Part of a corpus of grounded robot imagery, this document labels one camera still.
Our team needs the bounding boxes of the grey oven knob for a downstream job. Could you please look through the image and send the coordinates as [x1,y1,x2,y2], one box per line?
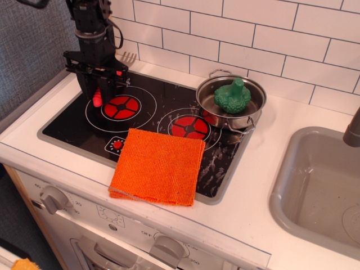
[149,236,185,269]
[40,186,69,215]

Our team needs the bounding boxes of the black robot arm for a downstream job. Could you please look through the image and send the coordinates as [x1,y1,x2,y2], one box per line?
[64,1,129,107]

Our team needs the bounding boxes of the grey plastic sink basin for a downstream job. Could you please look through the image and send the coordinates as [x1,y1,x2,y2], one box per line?
[269,127,359,260]

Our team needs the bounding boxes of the grey left oven knob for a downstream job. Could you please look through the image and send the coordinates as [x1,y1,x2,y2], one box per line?
[40,186,69,215]

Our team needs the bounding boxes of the grey oven door handle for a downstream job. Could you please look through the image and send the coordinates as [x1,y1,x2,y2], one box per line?
[78,236,146,269]

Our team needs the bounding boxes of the black toy stove top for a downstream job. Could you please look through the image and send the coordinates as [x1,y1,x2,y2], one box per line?
[38,73,250,205]

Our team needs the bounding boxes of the silver metal pot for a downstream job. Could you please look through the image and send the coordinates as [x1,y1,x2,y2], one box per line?
[196,70,267,134]

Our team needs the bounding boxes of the grey faucet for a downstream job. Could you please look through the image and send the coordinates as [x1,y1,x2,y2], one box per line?
[343,107,360,147]

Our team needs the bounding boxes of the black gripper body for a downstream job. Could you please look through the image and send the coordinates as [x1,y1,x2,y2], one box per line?
[63,29,116,79]

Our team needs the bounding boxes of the orange black object at corner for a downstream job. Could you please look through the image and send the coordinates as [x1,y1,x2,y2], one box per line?
[11,258,40,270]

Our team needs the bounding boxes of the white toy oven front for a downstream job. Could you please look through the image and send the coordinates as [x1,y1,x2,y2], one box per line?
[15,171,270,269]

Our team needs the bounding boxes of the green toy broccoli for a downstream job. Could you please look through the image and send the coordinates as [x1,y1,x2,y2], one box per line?
[214,78,251,114]

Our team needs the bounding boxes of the grey right oven knob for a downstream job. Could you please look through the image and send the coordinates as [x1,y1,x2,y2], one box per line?
[149,236,185,269]

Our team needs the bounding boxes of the black braided cable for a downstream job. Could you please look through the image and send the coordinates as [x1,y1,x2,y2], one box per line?
[16,0,50,9]

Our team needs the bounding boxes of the orange knitted cloth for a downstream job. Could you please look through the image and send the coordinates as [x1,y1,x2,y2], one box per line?
[109,129,205,206]

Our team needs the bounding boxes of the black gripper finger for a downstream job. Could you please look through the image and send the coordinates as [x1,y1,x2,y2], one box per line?
[76,71,98,100]
[98,77,121,104]

